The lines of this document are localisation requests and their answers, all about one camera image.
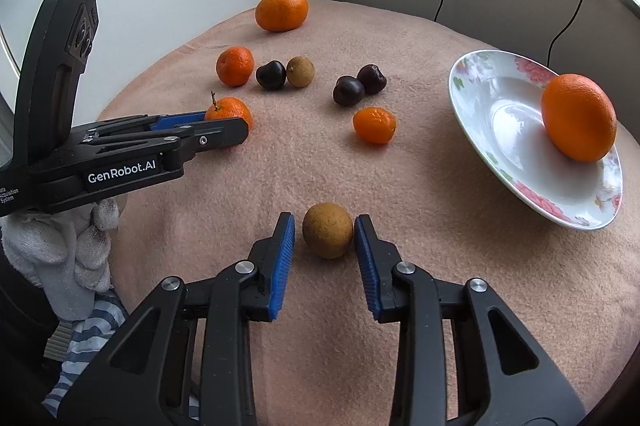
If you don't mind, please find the person's left forearm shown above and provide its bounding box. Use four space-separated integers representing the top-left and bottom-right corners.
42 293 126 419

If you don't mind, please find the large mandarin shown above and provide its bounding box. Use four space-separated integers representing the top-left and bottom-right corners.
255 0 309 33

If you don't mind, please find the large orange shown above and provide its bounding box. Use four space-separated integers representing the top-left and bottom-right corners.
541 73 618 163

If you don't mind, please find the small mandarin with stem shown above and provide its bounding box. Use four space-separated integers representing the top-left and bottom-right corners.
204 91 254 132

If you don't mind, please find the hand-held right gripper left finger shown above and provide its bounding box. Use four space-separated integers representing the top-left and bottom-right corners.
57 212 296 426

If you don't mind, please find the floral white plate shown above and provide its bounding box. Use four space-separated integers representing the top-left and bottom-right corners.
447 49 624 231

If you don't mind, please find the brown longan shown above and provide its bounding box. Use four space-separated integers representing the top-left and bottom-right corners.
286 56 316 88
302 202 354 260

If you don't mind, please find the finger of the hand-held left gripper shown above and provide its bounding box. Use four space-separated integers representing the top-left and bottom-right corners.
75 112 213 139
82 117 250 157

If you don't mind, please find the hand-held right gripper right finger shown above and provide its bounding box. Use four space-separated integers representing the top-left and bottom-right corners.
354 214 586 426

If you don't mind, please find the person's left hand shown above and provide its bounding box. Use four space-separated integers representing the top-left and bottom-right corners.
0 198 121 322

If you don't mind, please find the dark plum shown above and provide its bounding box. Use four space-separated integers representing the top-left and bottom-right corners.
356 64 387 96
255 60 287 91
333 75 366 107

